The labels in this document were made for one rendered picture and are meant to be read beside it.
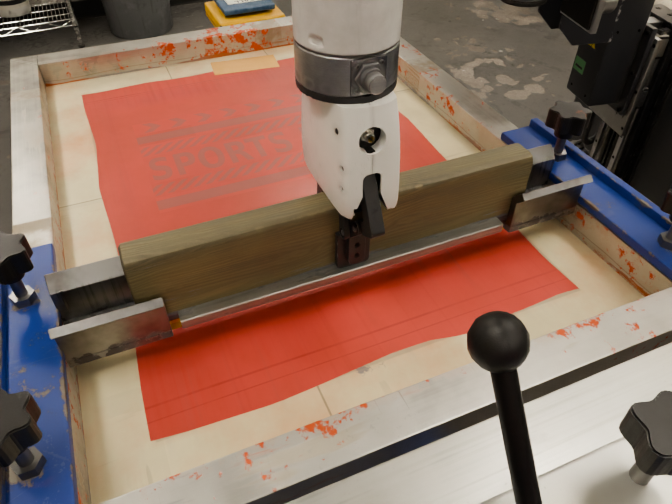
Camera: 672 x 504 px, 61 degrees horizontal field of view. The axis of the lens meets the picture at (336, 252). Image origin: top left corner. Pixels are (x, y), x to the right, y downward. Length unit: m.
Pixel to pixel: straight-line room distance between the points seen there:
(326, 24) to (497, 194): 0.27
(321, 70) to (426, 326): 0.25
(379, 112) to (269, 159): 0.35
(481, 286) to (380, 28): 0.28
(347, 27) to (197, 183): 0.37
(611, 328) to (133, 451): 0.39
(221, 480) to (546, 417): 0.21
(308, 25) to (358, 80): 0.05
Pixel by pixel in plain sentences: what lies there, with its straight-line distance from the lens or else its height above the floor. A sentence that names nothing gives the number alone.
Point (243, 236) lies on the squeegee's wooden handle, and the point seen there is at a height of 1.06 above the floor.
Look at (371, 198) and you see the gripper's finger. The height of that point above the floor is 1.09.
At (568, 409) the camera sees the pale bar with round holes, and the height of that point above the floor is 1.04.
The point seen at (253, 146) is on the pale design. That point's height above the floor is 0.96.
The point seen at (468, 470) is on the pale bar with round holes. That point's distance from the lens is 0.36.
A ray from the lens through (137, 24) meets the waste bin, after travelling 3.75.
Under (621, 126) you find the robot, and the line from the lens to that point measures 1.51.
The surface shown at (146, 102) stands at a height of 0.96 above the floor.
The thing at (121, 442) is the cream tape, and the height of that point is 0.96.
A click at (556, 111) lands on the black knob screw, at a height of 1.06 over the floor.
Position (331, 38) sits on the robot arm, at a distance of 0.39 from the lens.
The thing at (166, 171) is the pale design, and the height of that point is 0.96.
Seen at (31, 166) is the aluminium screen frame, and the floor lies 0.99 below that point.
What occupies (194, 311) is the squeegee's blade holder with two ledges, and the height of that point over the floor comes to 1.00.
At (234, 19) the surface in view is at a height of 0.95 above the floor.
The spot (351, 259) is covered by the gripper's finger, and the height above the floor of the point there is 1.01.
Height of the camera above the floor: 1.36
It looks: 43 degrees down
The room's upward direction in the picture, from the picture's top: straight up
